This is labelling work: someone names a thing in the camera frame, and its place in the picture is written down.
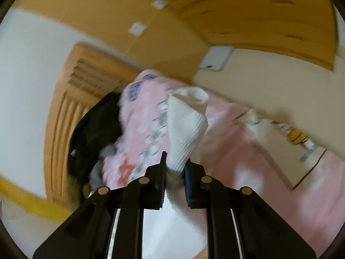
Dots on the grey cloth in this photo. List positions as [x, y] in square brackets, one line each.
[107, 151]

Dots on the wooden wardrobe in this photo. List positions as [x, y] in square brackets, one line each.
[256, 19]

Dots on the white wall panel device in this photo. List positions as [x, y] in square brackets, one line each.
[216, 58]

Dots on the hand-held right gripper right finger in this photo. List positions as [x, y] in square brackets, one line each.
[188, 186]

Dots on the black garment with olive trim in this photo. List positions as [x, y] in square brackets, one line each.
[91, 135]

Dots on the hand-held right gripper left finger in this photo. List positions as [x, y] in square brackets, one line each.
[159, 184]

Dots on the white knit sweater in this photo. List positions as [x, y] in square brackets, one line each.
[186, 129]

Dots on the yellow skirting strip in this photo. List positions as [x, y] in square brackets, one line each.
[35, 199]

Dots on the pink printed bed sheet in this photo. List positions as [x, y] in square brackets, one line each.
[242, 153]

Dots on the white wall switch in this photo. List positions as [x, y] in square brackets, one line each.
[159, 3]
[137, 28]

